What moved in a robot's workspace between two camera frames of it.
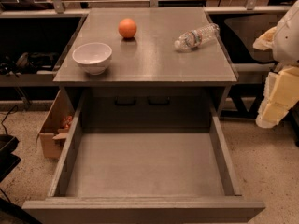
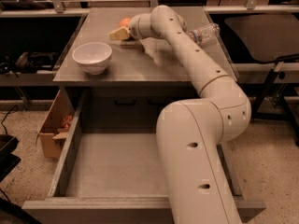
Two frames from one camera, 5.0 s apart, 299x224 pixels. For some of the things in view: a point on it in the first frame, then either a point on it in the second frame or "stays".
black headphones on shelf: (41, 63) stays
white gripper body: (287, 40) → (135, 27)
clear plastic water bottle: (192, 39) stays
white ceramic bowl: (93, 57) stays
